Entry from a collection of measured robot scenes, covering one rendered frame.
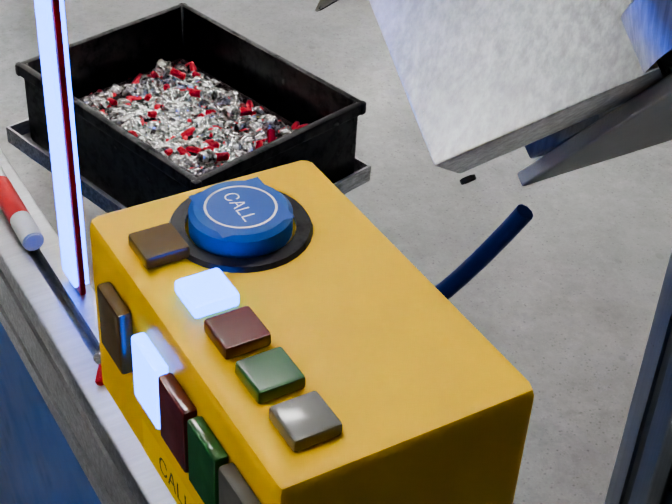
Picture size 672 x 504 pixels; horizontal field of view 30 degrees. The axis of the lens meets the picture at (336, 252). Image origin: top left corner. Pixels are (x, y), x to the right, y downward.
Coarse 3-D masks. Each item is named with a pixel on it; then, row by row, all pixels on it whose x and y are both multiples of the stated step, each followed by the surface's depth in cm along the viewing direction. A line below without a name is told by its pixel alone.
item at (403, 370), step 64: (192, 192) 50; (320, 192) 50; (128, 256) 47; (192, 256) 46; (320, 256) 47; (384, 256) 47; (192, 320) 44; (320, 320) 44; (384, 320) 44; (448, 320) 45; (128, 384) 50; (192, 384) 42; (320, 384) 42; (384, 384) 42; (448, 384) 42; (512, 384) 42; (256, 448) 39; (320, 448) 39; (384, 448) 40; (448, 448) 41; (512, 448) 43
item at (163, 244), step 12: (156, 228) 47; (168, 228) 47; (132, 240) 46; (144, 240) 46; (156, 240) 46; (168, 240) 46; (180, 240) 46; (144, 252) 46; (156, 252) 46; (168, 252) 46; (180, 252) 46; (144, 264) 46; (156, 264) 46
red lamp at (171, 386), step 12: (168, 384) 43; (168, 396) 43; (180, 396) 43; (168, 408) 44; (180, 408) 43; (192, 408) 43; (168, 420) 44; (180, 420) 43; (168, 432) 44; (180, 432) 43; (168, 444) 45; (180, 444) 43; (180, 456) 44
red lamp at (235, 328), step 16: (208, 320) 43; (224, 320) 43; (240, 320) 43; (256, 320) 43; (208, 336) 43; (224, 336) 42; (240, 336) 42; (256, 336) 42; (224, 352) 42; (240, 352) 42
